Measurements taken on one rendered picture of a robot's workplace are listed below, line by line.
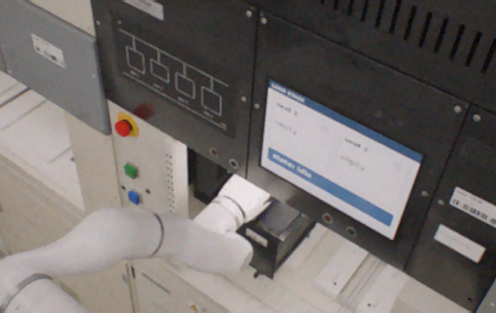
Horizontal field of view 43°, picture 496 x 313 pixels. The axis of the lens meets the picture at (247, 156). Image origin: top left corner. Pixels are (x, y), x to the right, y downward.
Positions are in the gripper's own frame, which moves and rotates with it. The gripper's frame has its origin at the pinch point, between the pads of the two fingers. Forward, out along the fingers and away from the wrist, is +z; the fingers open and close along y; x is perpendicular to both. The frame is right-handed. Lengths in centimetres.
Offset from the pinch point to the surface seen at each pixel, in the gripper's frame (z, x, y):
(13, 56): -19, 13, -65
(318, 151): -18.8, 34.7, 20.3
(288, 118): -18.8, 38.4, 13.6
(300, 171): -18.8, 27.7, 17.5
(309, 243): 10.8, -33.2, 9.4
